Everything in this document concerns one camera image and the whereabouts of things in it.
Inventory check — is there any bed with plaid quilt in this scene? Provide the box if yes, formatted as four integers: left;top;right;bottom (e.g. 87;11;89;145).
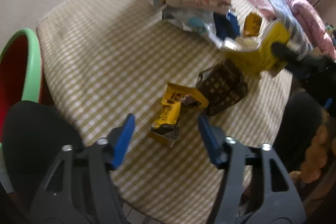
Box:
248;0;313;56

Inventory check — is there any pink folded duvet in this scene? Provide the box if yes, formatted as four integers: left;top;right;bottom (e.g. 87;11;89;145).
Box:
286;0;335;61

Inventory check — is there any dark brown patterned wrapper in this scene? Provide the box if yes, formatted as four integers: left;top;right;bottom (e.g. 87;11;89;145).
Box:
196;59;248;117

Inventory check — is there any beige checkered tablecloth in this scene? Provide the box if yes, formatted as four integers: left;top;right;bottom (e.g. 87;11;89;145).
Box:
36;0;293;223

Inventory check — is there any dark blue snack wrapper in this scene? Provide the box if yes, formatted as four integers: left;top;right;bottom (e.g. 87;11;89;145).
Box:
214;10;240;40

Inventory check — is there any green red trash bin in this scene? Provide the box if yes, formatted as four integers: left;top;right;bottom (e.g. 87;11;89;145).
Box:
0;27;44;146

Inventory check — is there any yellow black candy wrapper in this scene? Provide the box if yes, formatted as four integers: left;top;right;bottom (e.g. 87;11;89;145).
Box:
149;83;209;147

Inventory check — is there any yellow snack bag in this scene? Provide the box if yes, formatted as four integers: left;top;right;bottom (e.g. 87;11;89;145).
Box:
224;20;290;78

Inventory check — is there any silver blue foil bag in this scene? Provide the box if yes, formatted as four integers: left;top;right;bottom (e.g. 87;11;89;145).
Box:
162;6;223;50

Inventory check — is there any small gold candy wrapper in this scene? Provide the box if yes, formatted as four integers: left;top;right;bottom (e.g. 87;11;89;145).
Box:
243;12;263;37

